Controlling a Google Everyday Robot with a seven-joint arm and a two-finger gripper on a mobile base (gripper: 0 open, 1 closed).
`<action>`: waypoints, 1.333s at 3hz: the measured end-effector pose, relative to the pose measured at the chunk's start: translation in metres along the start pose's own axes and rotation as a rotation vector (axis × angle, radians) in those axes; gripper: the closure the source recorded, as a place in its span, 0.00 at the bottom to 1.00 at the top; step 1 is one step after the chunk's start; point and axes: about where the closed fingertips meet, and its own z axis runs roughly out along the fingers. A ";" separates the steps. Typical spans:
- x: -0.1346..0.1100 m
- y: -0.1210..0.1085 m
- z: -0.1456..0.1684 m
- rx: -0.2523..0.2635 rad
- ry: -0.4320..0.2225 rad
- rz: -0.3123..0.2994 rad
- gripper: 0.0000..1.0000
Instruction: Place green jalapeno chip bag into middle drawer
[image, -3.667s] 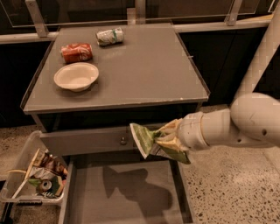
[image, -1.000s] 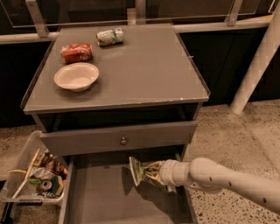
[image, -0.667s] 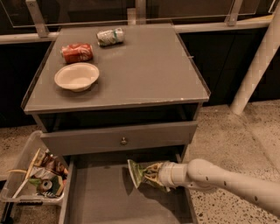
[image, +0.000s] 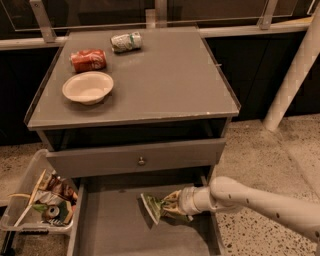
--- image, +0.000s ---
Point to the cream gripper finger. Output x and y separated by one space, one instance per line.
171 210
173 197

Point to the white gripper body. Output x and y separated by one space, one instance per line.
187 200

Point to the green jalapeno chip bag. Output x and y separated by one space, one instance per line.
153 206

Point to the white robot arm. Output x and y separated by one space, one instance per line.
224 193

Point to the round metal drawer knob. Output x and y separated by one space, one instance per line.
141 161

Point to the open grey middle drawer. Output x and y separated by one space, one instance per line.
112 221

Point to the grey top drawer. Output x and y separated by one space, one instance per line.
124 159

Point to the grey drawer cabinet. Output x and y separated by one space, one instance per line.
170 90

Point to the brown snack bag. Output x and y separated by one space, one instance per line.
50 189

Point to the clear plastic bin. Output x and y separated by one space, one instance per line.
21 216

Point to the white paper bowl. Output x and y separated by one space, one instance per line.
88 88

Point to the white green soda can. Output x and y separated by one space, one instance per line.
126 42

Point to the red cola can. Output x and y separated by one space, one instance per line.
88 60

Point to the white diagonal pole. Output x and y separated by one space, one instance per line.
301 64

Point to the glass railing panel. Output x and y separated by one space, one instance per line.
63 14

